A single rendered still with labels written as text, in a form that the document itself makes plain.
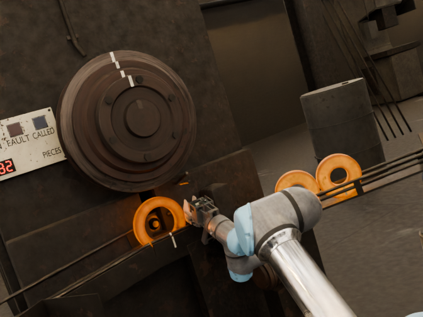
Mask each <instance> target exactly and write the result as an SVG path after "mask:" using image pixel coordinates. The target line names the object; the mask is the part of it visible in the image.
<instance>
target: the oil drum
mask: <svg viewBox="0 0 423 317"><path fill-rule="evenodd" d="M300 101H301V104H302V108H303V112H304V115H305V119H306V122H307V126H308V127H307V128H308V130H309V133H310V137H311V139H312V143H313V148H314V150H315V154H316V156H315V158H316V159H317V162H318V164H319V163H320V162H321V161H322V160H323V159H324V158H326V157H327V156H329V155H332V154H336V153H341V154H345V155H348V156H350V157H351V158H353V159H354V160H355V161H356V162H357V163H358V164H359V166H360V168H361V171H363V170H366V169H368V168H370V167H373V166H376V165H378V164H381V163H383V162H386V160H385V155H384V152H383V147H382V145H381V139H380V136H379V133H378V129H377V125H376V121H375V116H374V113H373V111H374V110H373V109H372V106H371V101H370V98H369V94H368V90H367V87H366V82H365V79H364V78H358V79H353V80H350V81H345V82H341V83H338V84H334V85H331V86H327V87H324V88H321V89H317V90H315V91H312V92H308V93H306V94H304V95H301V97H300ZM345 177H347V172H346V170H345V169H343V168H340V167H338V168H336V169H334V170H333V171H332V172H331V173H330V180H331V182H335V181H338V180H340V179H343V178H345Z"/></svg>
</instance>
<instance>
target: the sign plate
mask: <svg viewBox="0 0 423 317"><path fill-rule="evenodd" d="M41 116H44V118H45V121H46V124H47V126H46V127H44V128H40V129H36V127H35V124H34V122H33V118H38V117H41ZM15 123H19V124H20V127H21V130H22V132H23V133H22V134H19V135H15V136H11V135H10V132H9V130H8V126H9V125H13V124H15ZM65 159H67V158H66V156H65V155H64V153H63V151H62V148H61V146H60V143H59V139H58V136H57V129H56V121H55V118H54V114H53V112H52V109H51V107H49V108H45V109H41V110H38V111H34V112H30V113H26V114H22V115H19V116H15V117H12V118H8V119H5V120H1V121H0V163H1V164H0V168H2V164H3V165H4V167H3V169H0V173H3V172H4V174H0V181H2V180H5V179H8V178H10V177H14V176H16V175H20V174H24V173H26V172H29V171H32V170H35V169H39V168H41V167H44V166H47V165H50V164H54V163H56V162H60V161H62V160H65ZM6 161H9V162H6ZM10 161H11V164H12V165H11V164H10ZM9 165H11V166H10V167H8V171H7V168H6V167H7V166H9ZM4 169H5V171H4ZM9 170H12V171H10V172H9Z"/></svg>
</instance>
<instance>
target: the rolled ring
mask: <svg viewBox="0 0 423 317"><path fill-rule="evenodd" d="M161 206H163V207H165V208H167V209H168V210H169V211H170V212H171V213H172V215H173V217H174V228H173V230H172V231H175V230H177V229H179V228H182V227H184V226H186V219H185V215H184V212H183V210H182V208H181V207H180V205H179V204H178V203H177V202H175V201H174V200H172V199H170V198H168V197H152V198H150V199H148V200H146V201H145V202H143V203H142V204H141V205H140V206H139V208H138V209H137V211H136V213H135V216H134V219H133V231H134V234H135V236H136V238H137V240H138V241H139V242H140V243H141V244H142V245H145V244H147V243H150V242H151V241H153V239H151V238H150V237H149V236H148V234H147V232H146V230H145V219H146V217H147V215H148V214H149V212H150V211H152V210H153V209H154V208H157V207H161Z"/></svg>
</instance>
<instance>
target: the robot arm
mask: <svg viewBox="0 0 423 317"><path fill-rule="evenodd" d="M207 198H208V199H209V200H210V201H208V200H207ZM183 210H184V215H185V219H186V221H187V222H188V223H190V224H191V225H194V226H196V227H203V228H204V229H203V234H202V238H201V241H202V242H203V244H204V245H206V244H208V243H211V242H212V241H214V240H215V239H217V240H218V241H219V242H220V243H221V244H222V245H223V248H224V252H225V256H226V260H227V268H228V270H229V273H230V276H231V278H232V279H233V280H234V281H237V282H245V281H248V280H249V279H250V278H251V277H252V273H253V269H255V268H257V267H260V266H262V265H264V264H270V265H271V267H272V268H273V269H274V271H275V273H276V274H277V275H278V277H279V278H280V280H281V281H282V283H283V284H284V286H285V287H286V289H287V290H288V292H289V293H290V295H291V296H292V298H293V299H294V300H295V302H296V303H297V305H298V307H299V308H300V309H301V311H302V313H303V314H304V315H305V317H357V316H356V315H355V314H354V312H353V311H352V309H351V308H350V307H349V306H348V305H347V303H346V302H345V300H344V299H343V298H342V296H341V295H340V294H339V293H338V292H337V290H336V289H335V287H334V286H333V285H332V283H331V282H330V281H329V280H328V278H327V277H326V276H325V274H324V273H323V272H322V270H321V269H320V268H319V266H318V265H317V264H316V263H315V261H314V260H313V258H312V257H311V256H310V255H309V253H308V252H307V251H306V250H305V248H304V247H303V245H302V244H301V243H300V240H301V237H302V233H303V232H305V231H309V230H311V229H312V228H313V227H314V226H315V225H316V224H317V223H318V222H319V221H320V219H321V217H322V204H321V202H320V199H319V198H318V197H317V195H316V194H314V193H313V192H312V191H310V190H308V189H305V188H302V187H289V188H286V189H283V190H280V191H278V192H276V193H274V194H271V195H268V196H266V197H264V198H261V199H258V200H257V201H254V202H251V203H247V204H246V205H245V206H242V207H240V208H238V209H237V210H236V211H235V213H234V223H233V222H232V221H231V220H229V219H228V218H227V217H225V216H224V215H221V214H220V213H219V209H218V208H216V207H215V206H214V203H213V200H212V199H210V198H209V197H207V196H206V195H205V198H204V197H201V198H199V199H196V197H195V196H193V197H192V201H191V202H187V200H184V204H183Z"/></svg>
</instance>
